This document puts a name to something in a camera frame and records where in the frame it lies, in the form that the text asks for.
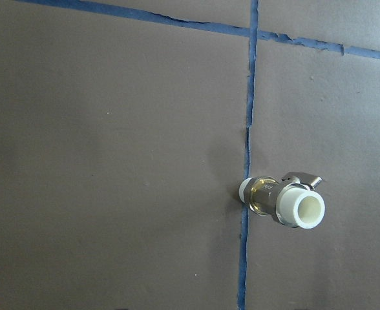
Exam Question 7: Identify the brass PPR valve white ends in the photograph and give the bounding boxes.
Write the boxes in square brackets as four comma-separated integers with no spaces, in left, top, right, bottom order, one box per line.
[238,172,326,229]

